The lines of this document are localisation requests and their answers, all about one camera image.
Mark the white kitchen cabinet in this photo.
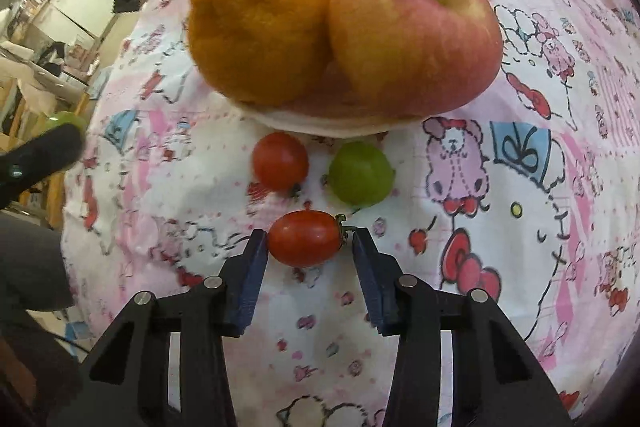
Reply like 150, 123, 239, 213
47, 0, 121, 55

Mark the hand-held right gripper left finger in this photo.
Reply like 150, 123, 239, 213
45, 229, 271, 427

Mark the red yellow apple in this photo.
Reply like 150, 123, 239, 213
328, 0, 503, 118

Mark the pink cartoon printed bedsheet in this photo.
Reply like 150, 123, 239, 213
60, 0, 640, 427

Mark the person's grey trouser leg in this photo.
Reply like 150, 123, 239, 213
0, 212, 86, 427

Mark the bumpy orange with stem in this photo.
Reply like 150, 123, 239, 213
150, 0, 332, 105

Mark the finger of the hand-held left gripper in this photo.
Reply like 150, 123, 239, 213
32, 125, 87, 180

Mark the oval red cherry tomato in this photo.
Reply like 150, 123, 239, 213
267, 210, 351, 268

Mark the pink dotted plate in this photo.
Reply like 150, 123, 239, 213
227, 97, 426, 138

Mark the green cherry tomato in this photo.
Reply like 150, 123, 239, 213
327, 142, 396, 208

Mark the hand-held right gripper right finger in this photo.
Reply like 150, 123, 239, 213
351, 228, 576, 427

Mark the round red cherry tomato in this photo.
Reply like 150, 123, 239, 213
251, 132, 310, 192

